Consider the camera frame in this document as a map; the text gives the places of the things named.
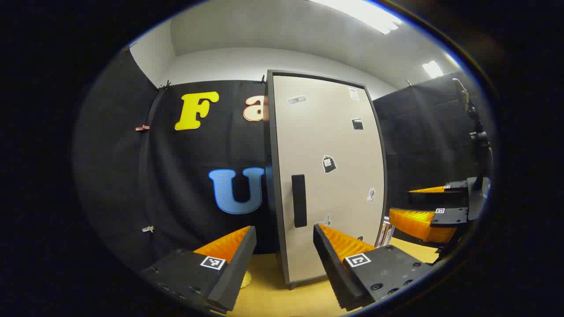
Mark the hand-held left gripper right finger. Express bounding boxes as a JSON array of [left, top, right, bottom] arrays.
[[313, 223, 434, 312]]

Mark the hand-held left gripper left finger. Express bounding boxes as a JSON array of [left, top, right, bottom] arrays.
[[141, 226, 257, 314]]

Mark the grey cabinet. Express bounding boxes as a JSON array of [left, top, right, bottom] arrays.
[[264, 69, 389, 290]]

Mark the small ceiling light panel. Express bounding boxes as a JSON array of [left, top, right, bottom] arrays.
[[422, 60, 445, 79]]

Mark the long ceiling light panel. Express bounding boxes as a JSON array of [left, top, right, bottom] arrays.
[[308, 0, 404, 35]]

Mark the black door handle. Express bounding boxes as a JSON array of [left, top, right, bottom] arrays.
[[291, 174, 307, 228]]

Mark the black backdrop cloth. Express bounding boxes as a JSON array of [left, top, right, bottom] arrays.
[[73, 46, 490, 273]]

